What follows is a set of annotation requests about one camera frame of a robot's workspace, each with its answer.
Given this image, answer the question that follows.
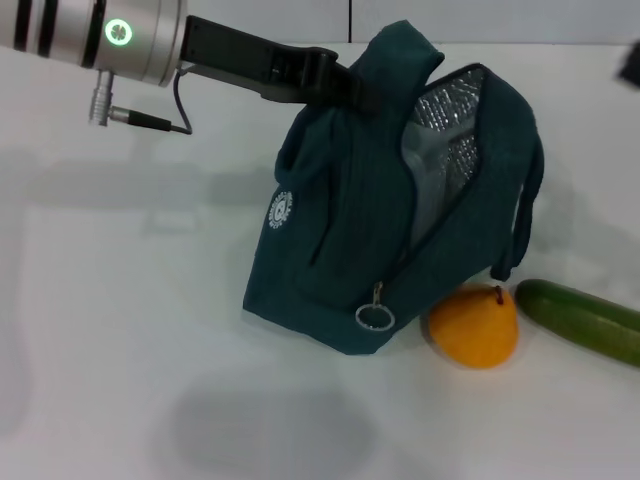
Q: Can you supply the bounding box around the clear container with blue lid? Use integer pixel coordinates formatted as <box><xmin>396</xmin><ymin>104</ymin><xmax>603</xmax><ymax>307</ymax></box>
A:
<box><xmin>402</xmin><ymin>119</ymin><xmax>484</xmax><ymax>241</ymax></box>

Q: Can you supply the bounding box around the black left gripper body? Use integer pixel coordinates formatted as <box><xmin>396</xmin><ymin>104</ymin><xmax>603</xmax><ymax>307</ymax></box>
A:
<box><xmin>175</xmin><ymin>13</ymin><xmax>351</xmax><ymax>107</ymax></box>

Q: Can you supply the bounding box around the left arm cable with plug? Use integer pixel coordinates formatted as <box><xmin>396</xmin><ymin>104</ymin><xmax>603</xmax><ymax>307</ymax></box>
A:
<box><xmin>88</xmin><ymin>69</ymin><xmax>194</xmax><ymax>136</ymax></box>

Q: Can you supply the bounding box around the green cucumber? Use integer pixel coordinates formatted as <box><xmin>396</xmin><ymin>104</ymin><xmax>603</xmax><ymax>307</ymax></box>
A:
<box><xmin>515</xmin><ymin>278</ymin><xmax>640</xmax><ymax>367</ymax></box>

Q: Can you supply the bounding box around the teal insulated lunch bag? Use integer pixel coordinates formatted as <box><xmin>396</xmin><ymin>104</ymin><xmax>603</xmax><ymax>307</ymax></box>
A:
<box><xmin>242</xmin><ymin>19</ymin><xmax>546</xmax><ymax>357</ymax></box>

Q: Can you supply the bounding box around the orange yellow pear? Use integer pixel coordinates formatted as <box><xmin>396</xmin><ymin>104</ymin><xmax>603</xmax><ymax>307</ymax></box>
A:
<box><xmin>428</xmin><ymin>282</ymin><xmax>519</xmax><ymax>370</ymax></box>

